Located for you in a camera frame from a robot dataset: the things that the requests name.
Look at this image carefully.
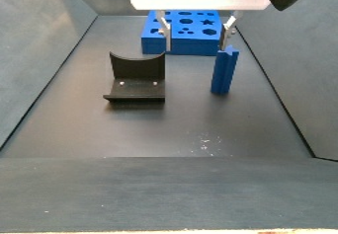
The blue shape-sorting board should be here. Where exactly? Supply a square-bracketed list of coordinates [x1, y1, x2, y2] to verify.
[141, 10, 222, 56]

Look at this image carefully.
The black curved holder bracket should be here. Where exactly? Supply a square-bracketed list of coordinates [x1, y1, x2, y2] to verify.
[103, 53, 165, 102]

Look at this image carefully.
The blue star-shaped peg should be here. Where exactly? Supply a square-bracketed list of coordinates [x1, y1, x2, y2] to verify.
[211, 45, 239, 95]

